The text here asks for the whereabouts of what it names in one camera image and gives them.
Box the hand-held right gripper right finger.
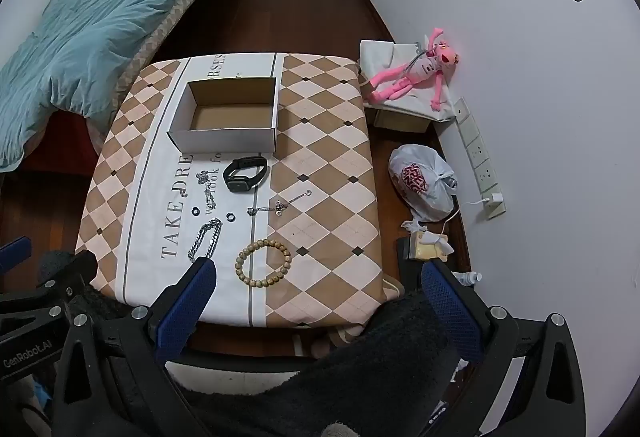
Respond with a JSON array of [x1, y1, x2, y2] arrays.
[[420, 258, 588, 437]]

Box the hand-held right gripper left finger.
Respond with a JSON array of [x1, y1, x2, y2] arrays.
[[51, 257, 218, 437]]

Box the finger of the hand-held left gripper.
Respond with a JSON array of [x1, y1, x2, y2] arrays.
[[0, 250, 99, 338], [0, 237, 32, 276]]

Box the thick silver chain bracelet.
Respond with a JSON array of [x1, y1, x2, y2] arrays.
[[187, 219, 224, 264]]

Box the wooden bead bracelet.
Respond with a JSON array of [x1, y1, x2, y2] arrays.
[[235, 239, 292, 289]]

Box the thin silver chain necklace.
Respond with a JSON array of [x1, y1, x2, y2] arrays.
[[196, 170, 219, 213]]

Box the black smartwatch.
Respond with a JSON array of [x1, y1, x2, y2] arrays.
[[222, 156, 268, 193]]

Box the silver pendant necklace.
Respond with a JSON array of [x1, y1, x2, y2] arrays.
[[247, 200, 290, 217]]

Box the white cardboard box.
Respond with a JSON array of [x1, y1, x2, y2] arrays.
[[166, 77, 280, 154]]

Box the tissue pack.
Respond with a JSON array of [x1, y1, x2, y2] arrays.
[[400, 217, 453, 263]]

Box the white plastic bag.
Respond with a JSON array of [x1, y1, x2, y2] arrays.
[[389, 144, 458, 223]]

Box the black fleece clothing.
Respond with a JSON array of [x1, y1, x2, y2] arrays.
[[180, 289, 461, 437]]

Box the checked printed tablecloth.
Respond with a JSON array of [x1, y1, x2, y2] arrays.
[[75, 52, 396, 330]]

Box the blue duvet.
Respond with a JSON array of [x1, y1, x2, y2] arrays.
[[0, 0, 248, 173]]

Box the pink plush toy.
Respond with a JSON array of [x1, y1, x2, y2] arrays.
[[369, 28, 460, 112]]

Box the bed with patterned mattress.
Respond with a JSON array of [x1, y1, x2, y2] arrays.
[[0, 0, 248, 168]]

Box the white charger cable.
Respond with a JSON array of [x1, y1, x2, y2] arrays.
[[440, 198, 491, 238]]

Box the white wall socket strip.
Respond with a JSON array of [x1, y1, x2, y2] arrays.
[[452, 97, 506, 220]]

